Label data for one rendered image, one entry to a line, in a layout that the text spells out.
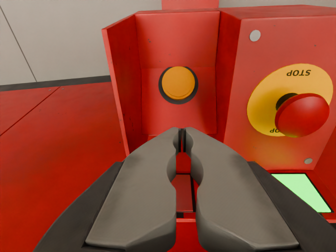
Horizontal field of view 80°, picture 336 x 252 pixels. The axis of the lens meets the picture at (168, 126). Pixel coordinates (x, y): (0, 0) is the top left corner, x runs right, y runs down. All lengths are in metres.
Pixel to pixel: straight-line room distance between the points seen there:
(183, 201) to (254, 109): 0.11
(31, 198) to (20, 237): 0.08
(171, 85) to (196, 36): 0.06
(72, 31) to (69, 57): 0.12
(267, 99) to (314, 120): 0.04
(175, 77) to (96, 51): 0.82
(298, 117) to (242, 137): 0.06
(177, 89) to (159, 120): 0.04
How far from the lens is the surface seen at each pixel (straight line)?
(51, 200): 0.46
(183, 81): 0.24
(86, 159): 0.51
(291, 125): 0.19
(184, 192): 0.22
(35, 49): 1.16
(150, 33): 0.25
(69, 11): 1.04
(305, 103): 0.18
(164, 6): 0.83
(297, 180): 0.26
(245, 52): 0.18
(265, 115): 0.21
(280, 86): 0.20
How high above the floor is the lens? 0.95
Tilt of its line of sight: 57 degrees down
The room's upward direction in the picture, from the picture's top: 177 degrees counter-clockwise
